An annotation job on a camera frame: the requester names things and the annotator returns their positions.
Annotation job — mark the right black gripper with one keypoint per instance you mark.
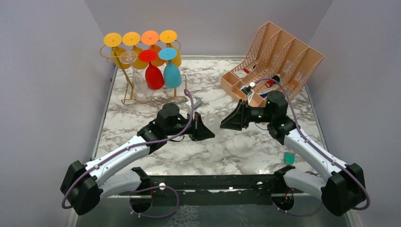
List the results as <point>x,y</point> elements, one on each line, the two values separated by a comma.
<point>239,118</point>

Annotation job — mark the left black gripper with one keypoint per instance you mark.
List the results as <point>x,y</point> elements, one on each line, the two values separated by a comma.
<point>201,132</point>

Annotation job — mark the clear wine glass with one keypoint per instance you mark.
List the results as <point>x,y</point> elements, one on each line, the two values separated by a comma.
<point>135,81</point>
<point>212,122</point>

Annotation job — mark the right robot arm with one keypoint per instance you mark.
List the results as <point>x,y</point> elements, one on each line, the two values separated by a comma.
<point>340,187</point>

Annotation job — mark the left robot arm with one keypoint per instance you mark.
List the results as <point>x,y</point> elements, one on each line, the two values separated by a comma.
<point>84,185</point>

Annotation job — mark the blue wine glass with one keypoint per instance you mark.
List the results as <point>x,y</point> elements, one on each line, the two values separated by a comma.
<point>171,74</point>

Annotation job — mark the red wine glass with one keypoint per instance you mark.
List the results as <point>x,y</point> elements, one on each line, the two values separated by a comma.
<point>153,74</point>

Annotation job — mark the yellow wine glass right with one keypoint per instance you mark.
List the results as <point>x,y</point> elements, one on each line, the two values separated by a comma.
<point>169,37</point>

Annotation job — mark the orange wine glass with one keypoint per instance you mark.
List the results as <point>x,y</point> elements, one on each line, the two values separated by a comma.
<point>151,38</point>

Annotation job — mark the green small block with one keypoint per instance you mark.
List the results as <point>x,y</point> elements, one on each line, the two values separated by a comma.
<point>289,158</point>

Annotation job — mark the peach plastic file organizer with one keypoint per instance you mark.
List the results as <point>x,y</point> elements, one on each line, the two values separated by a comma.
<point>273,51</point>

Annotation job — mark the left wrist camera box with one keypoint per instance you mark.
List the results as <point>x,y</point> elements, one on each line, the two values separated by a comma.
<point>197,102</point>

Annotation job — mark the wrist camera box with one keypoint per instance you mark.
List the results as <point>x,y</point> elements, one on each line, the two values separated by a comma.
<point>197,102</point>
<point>248,90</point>

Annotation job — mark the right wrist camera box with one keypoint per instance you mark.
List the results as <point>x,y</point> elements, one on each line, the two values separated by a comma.
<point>248,90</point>

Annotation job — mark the gold wire glass rack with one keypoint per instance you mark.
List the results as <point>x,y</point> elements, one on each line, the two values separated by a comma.
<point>152,99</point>

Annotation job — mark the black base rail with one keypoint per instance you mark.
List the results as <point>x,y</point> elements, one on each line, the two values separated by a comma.
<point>209,190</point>

